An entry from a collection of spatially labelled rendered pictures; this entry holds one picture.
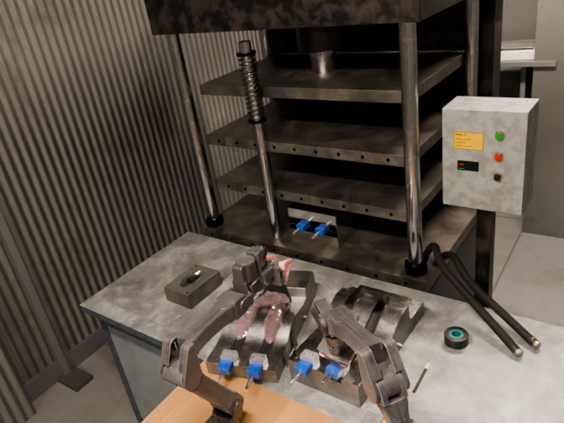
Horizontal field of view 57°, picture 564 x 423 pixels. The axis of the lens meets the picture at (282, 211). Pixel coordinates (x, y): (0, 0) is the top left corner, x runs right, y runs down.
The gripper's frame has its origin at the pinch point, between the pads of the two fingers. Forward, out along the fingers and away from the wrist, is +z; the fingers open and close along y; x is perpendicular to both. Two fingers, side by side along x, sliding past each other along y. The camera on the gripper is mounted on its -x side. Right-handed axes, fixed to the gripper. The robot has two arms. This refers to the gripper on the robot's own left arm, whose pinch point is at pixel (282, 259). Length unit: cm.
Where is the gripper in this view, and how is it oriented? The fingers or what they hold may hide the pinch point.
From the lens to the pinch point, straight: 169.6
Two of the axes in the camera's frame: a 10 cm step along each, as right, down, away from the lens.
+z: 5.5, -4.2, 7.2
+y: -8.2, -1.4, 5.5
